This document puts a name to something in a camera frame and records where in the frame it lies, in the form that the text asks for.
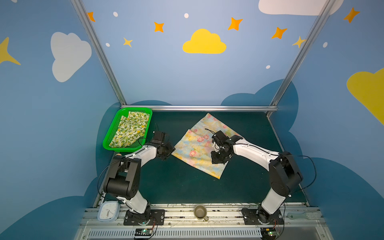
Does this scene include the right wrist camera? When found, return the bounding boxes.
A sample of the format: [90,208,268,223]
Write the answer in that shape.
[212,131,229,146]

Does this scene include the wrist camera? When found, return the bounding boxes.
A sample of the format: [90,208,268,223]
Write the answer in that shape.
[212,131,229,146]
[152,131,166,144]

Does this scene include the right green circuit board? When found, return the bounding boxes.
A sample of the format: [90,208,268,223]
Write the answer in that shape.
[260,228,280,240]

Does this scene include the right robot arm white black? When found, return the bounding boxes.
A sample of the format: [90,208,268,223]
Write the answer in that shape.
[211,131,303,216]

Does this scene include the pastel floral skirt pink flowers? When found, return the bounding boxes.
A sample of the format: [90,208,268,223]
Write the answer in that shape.
[172,113,238,179]

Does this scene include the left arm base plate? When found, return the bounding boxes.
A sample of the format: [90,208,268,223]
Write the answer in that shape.
[123,209,166,226]

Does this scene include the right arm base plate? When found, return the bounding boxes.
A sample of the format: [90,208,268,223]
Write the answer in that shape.
[241,208,284,225]

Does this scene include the aluminium frame back rail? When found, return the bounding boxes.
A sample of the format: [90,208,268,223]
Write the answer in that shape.
[121,105,278,112]

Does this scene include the green circuit board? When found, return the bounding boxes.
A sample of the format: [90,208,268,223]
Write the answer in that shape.
[134,228,154,240]
[260,228,280,240]

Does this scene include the lemon print skirt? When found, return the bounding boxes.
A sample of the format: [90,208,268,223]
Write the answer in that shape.
[109,111,150,148]

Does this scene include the green plastic basket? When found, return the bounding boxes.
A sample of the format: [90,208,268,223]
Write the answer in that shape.
[103,108,153,153]

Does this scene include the olive ceramic mug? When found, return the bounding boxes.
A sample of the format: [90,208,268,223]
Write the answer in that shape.
[194,205,209,222]

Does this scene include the left green circuit board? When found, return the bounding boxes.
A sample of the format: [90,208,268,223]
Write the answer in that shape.
[134,228,154,240]

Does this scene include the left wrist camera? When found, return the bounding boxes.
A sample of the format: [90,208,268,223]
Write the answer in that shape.
[152,131,166,144]

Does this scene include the white square clock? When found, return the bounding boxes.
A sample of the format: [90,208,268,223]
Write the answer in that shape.
[98,201,121,222]

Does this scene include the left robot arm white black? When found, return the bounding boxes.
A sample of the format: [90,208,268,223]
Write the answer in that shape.
[103,143,175,214]

